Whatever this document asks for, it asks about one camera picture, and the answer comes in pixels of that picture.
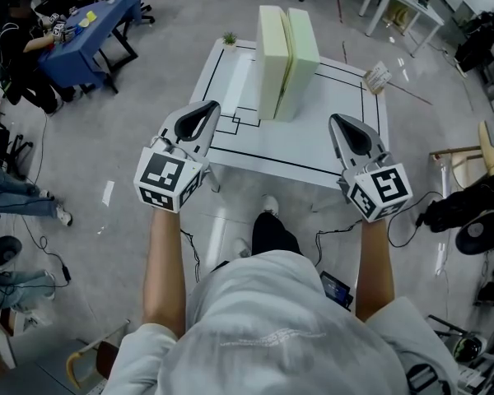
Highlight black floor cable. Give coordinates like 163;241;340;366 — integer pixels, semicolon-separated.
385;190;445;249

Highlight blue cloth-covered table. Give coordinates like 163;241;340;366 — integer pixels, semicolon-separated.
37;0;144;95

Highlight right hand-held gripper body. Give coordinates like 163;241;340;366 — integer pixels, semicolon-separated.
338;152;414;223

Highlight black waist-worn device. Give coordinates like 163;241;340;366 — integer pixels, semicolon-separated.
319;270;354;311

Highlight person's left forearm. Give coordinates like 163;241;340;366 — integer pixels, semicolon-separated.
142;210;189;337

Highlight white table with black lines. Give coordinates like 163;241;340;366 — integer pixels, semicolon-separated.
189;37;390;193

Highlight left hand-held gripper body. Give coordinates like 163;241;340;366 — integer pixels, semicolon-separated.
133;136;210;213

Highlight person's right shoe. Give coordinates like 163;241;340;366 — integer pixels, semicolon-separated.
261;194;281;218

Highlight round wooden table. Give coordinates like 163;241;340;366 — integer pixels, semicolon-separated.
429;119;494;189

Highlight black moulded chair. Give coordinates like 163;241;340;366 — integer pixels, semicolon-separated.
454;207;494;257

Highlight wooden chair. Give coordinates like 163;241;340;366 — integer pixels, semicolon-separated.
65;318;132;391

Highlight right hand-held gripper cable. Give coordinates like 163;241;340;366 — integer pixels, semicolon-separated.
315;218;364;272

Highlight person's white shirt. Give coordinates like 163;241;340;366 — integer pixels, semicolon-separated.
102;249;460;395

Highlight person's black trousers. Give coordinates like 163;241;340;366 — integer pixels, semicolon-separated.
250;211;305;259

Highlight person's right forearm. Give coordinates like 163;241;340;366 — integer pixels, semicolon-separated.
353;218;396;323

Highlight left hand-held gripper cable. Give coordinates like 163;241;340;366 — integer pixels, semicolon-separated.
179;228;203;284

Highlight hand-held gripper cable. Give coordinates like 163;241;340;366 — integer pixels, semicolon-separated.
315;218;364;272
179;228;203;284

